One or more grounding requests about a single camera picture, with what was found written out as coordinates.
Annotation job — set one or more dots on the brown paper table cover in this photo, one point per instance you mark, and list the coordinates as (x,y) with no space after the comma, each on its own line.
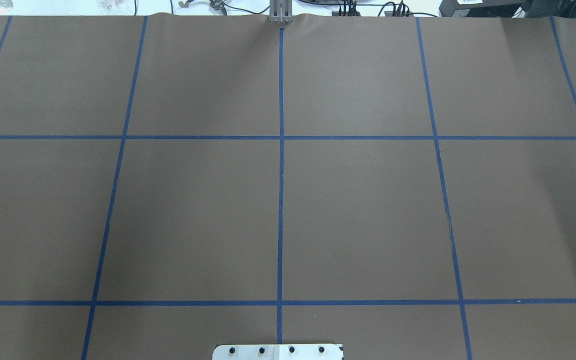
(405,188)

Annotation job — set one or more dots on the black box device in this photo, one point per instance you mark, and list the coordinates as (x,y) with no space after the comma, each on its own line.
(479,8)

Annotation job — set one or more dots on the aluminium frame post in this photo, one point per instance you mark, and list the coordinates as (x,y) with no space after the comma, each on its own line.
(280,11)

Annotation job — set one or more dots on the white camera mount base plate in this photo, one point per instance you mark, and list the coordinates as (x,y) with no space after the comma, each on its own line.
(278,351)

